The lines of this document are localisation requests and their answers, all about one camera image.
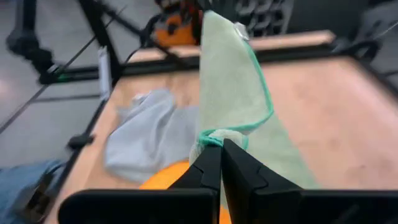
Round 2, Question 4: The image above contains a black perforated computer case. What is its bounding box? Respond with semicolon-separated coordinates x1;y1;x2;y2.
231;0;295;37

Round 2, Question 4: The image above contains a person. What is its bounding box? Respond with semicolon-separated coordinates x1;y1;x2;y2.
0;159;67;224

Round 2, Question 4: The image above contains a black metal table frame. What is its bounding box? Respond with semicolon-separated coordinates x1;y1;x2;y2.
39;0;398;224

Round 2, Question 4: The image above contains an orange microfiber towel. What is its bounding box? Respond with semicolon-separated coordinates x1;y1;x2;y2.
138;160;233;224

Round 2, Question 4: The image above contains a grey microfiber towel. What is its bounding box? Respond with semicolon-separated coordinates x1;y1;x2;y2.
104;88;200;184

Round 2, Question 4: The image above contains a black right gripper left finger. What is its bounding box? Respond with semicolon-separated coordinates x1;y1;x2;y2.
57;146;222;224

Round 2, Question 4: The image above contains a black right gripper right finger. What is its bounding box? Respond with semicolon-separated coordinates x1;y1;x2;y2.
221;139;398;224

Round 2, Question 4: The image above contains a sage green microfiber towel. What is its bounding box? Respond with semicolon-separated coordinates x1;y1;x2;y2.
188;9;321;224

